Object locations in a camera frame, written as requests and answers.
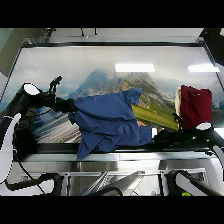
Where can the white garment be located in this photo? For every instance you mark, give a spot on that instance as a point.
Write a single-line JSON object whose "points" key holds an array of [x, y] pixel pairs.
{"points": [[178, 101]]}

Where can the red garment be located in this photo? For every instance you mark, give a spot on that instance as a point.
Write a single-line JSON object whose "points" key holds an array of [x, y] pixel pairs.
{"points": [[196, 106]]}

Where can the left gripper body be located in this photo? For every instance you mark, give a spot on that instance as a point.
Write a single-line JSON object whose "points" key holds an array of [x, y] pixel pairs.
{"points": [[65, 105]]}

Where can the blue shirt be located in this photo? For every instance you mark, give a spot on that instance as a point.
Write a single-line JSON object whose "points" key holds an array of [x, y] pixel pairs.
{"points": [[106, 120]]}

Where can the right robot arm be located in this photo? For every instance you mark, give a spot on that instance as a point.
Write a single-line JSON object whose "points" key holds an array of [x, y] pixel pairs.
{"points": [[196, 135]]}

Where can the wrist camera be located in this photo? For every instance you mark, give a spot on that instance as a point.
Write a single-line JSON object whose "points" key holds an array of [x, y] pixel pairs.
{"points": [[178, 120], [55, 81]]}

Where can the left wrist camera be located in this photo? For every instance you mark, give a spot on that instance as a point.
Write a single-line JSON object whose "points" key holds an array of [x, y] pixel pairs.
{"points": [[55, 81]]}

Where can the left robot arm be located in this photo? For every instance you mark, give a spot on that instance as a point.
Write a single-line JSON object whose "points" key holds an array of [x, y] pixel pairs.
{"points": [[20, 100]]}

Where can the silver frame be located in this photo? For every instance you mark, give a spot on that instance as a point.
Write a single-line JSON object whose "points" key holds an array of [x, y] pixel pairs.
{"points": [[110, 166]]}

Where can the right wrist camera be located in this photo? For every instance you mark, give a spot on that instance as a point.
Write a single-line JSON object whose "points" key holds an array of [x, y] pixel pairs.
{"points": [[178, 120]]}

